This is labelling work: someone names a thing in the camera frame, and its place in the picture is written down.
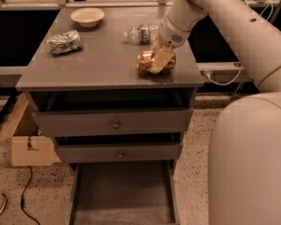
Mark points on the white paper bowl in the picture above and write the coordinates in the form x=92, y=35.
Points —
x=87, y=17

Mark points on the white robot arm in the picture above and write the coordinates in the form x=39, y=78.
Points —
x=244, y=159

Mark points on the grey open bottom drawer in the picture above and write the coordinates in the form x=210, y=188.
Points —
x=123, y=193

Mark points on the crushed green soda can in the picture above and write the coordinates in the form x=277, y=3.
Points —
x=64, y=43

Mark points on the clear plastic water bottle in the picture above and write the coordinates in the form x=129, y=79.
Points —
x=143, y=34

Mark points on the grey drawer cabinet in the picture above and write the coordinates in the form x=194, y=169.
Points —
x=103, y=76

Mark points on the cardboard box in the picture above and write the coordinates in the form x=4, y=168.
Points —
x=28, y=146

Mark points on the grey middle drawer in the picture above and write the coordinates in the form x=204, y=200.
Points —
x=119, y=152

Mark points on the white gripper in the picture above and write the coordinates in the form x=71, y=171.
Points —
x=170, y=36

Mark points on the grey top drawer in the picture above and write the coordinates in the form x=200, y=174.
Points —
x=74, y=124

